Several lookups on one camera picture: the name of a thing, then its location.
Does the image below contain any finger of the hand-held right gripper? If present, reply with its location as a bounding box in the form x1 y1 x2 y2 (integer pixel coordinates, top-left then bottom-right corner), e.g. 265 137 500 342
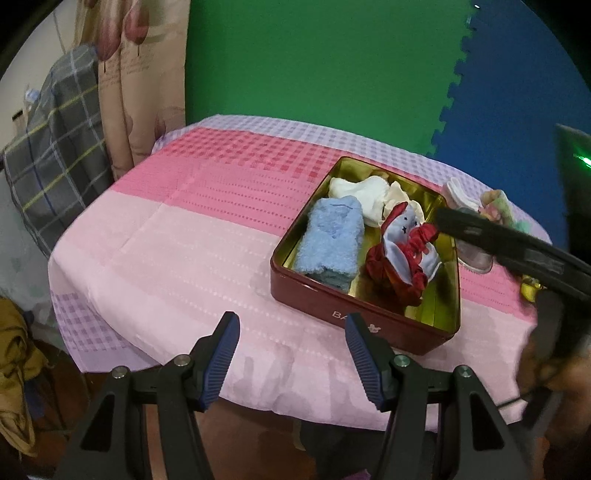
517 286 591 398
435 209 591 305

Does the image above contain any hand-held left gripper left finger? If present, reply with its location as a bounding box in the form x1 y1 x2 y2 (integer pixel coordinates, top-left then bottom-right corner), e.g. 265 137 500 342
53 311 241 480

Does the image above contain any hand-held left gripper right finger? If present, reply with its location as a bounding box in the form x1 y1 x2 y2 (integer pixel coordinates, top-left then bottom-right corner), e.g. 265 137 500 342
345 313 527 480

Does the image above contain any green pink dotted towel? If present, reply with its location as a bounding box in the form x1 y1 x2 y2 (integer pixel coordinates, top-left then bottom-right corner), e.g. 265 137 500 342
478 189 533 234

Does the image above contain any dark red tin box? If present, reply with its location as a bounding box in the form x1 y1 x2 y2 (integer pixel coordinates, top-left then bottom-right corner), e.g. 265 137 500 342
270 156 461 356

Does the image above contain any yellow soft item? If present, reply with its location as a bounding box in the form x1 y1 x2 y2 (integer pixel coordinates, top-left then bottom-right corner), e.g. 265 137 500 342
521 274 549 304

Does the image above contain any white cloth with red frill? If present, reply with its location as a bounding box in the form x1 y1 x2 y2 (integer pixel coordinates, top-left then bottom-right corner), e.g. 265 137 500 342
366 202 439 308

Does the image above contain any metal bowl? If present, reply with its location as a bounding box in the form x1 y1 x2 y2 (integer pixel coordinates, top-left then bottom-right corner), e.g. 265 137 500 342
455 240 496 274

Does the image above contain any white striped sock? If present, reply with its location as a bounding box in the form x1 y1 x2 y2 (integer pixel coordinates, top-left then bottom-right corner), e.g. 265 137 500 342
444 178 482 212

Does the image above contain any cream sock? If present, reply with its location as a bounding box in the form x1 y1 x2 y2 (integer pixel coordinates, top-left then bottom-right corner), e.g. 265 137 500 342
381 181 413 219

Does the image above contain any blue foam mat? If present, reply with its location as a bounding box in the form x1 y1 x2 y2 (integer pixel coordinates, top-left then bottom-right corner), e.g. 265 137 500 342
434 0 591 247

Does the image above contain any light blue fluffy towel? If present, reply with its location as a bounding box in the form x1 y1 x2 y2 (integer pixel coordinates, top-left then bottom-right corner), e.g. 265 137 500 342
294 196 363 293

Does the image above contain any pink checked tablecloth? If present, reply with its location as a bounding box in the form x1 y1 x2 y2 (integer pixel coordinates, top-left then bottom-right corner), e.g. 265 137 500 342
48 114 553 433

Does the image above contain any mustard yellow cloth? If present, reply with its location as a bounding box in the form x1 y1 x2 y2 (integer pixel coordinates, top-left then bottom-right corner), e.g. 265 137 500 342
0 298 48 459

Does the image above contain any green foam mat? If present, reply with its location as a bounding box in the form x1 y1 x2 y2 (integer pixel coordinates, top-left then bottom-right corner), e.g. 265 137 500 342
185 0 484 156

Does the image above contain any grey plaid cloth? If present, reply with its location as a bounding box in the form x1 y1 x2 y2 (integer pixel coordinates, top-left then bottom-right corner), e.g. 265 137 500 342
2 45 115 258

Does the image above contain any beige floral curtain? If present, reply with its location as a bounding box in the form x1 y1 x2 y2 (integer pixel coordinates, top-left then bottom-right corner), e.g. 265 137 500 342
95 0 191 182

